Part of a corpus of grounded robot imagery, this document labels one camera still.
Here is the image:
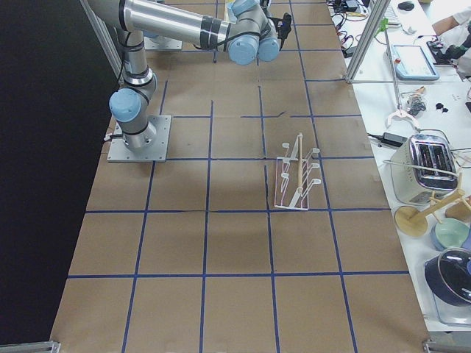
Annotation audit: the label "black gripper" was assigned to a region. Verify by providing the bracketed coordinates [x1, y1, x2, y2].
[274, 13, 292, 39]

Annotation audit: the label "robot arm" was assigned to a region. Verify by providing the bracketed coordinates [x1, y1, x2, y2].
[88, 0, 291, 161]

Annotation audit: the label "cream plastic tray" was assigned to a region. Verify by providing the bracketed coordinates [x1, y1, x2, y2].
[224, 0, 237, 24]

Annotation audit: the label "long reacher grabber tool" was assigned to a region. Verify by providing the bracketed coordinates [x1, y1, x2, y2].
[378, 18, 419, 132]

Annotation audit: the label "blue teach pendant tablet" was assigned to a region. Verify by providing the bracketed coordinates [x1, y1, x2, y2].
[391, 45, 440, 81]

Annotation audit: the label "black power adapter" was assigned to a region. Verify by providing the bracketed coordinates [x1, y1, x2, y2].
[367, 132, 407, 147]

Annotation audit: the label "silver toaster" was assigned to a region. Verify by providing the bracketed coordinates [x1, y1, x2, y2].
[389, 134, 458, 205]

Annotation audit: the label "wooden mug tree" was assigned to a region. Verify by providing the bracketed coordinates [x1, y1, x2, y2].
[394, 173, 470, 237]

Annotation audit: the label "green bowl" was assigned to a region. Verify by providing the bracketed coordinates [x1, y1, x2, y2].
[431, 218, 470, 251]

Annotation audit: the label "dark blue pot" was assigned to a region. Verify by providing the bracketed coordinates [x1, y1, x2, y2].
[425, 248, 470, 307]

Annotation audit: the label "black cables on desk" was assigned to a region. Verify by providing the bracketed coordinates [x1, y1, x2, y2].
[329, 0, 371, 58]

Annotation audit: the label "aluminium frame post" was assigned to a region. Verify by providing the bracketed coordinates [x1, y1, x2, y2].
[345, 0, 390, 83]

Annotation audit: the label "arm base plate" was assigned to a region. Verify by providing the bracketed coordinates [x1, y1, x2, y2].
[107, 115, 172, 163]
[144, 36, 183, 51]

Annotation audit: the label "white wire cup rack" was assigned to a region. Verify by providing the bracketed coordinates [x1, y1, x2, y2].
[274, 132, 322, 211]

